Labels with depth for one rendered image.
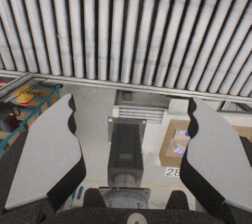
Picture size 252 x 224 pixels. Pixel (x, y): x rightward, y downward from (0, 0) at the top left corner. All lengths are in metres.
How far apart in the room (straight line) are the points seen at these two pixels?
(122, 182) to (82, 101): 1.29
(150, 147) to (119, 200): 0.55
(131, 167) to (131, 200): 0.14
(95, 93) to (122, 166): 1.15
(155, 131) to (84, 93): 1.06
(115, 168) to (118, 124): 0.30
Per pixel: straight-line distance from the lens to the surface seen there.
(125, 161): 0.74
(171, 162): 1.20
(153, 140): 1.06
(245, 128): 1.20
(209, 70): 0.85
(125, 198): 0.66
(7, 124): 0.66
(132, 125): 0.91
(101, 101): 1.76
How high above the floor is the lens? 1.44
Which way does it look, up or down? 59 degrees down
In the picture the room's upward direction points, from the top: 177 degrees counter-clockwise
